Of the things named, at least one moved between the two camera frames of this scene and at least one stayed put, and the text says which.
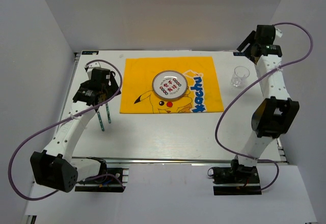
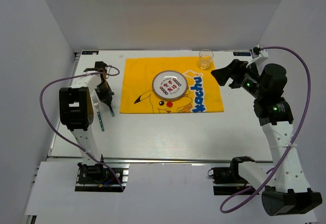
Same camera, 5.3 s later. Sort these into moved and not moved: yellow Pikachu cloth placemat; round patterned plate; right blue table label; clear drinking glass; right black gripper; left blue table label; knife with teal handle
Moved: right black gripper; clear drinking glass; knife with teal handle
Not moved: round patterned plate; yellow Pikachu cloth placemat; right blue table label; left blue table label
